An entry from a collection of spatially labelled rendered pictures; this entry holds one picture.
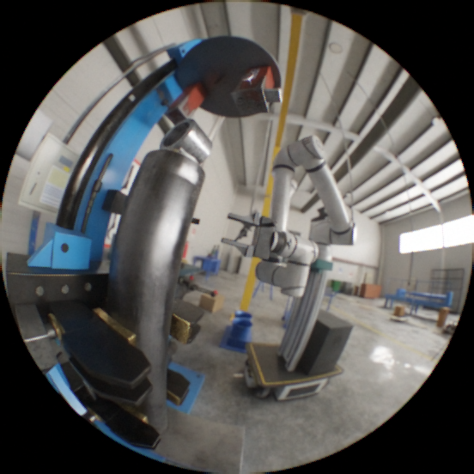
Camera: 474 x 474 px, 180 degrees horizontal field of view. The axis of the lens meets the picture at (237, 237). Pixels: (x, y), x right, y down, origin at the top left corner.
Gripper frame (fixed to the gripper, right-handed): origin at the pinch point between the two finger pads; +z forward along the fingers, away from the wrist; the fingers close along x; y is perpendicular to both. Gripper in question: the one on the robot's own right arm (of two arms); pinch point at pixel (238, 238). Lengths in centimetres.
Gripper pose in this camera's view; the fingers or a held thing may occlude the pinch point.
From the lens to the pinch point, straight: 134.6
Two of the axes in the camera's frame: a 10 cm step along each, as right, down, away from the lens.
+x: -2.7, 1.7, 9.5
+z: -5.6, 7.7, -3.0
